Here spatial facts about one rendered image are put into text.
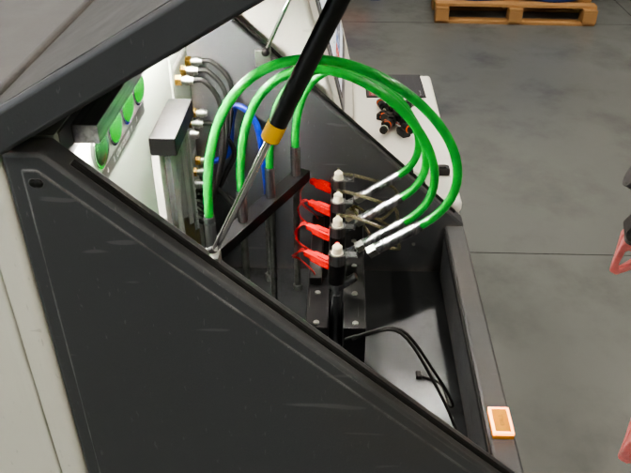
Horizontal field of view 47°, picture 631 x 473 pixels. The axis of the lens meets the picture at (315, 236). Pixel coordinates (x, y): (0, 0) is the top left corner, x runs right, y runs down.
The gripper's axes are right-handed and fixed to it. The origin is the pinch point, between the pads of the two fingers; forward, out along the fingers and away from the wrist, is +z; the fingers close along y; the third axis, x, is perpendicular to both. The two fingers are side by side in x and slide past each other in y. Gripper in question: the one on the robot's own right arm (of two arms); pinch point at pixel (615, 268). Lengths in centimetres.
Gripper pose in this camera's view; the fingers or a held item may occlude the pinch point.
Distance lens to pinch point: 139.7
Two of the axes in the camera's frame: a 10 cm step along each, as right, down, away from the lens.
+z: -4.1, 6.8, 6.1
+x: 8.6, 5.1, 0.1
